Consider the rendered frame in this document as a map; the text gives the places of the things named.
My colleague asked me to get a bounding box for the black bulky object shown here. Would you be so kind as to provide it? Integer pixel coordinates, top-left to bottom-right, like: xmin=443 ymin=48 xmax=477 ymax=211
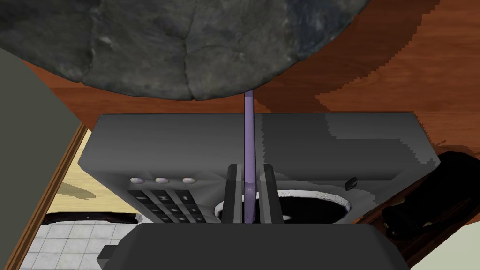
xmin=382 ymin=150 xmax=480 ymax=242

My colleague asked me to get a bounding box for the purple bar handle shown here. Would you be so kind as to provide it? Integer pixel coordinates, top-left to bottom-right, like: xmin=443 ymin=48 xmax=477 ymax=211
xmin=243 ymin=90 xmax=258 ymax=224

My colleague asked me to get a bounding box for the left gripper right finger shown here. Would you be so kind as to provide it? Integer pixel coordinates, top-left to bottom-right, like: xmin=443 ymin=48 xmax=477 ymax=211
xmin=257 ymin=163 xmax=285 ymax=224

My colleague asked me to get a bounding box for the round grey stone table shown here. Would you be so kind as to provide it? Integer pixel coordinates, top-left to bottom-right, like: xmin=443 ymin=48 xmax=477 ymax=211
xmin=0 ymin=0 xmax=373 ymax=102

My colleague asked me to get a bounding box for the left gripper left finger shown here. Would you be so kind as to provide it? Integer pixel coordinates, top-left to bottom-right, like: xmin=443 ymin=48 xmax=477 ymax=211
xmin=221 ymin=163 xmax=244 ymax=224

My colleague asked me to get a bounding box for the grey appliance with keypad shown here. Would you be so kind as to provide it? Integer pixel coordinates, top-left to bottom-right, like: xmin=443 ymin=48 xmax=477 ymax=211
xmin=77 ymin=111 xmax=442 ymax=225

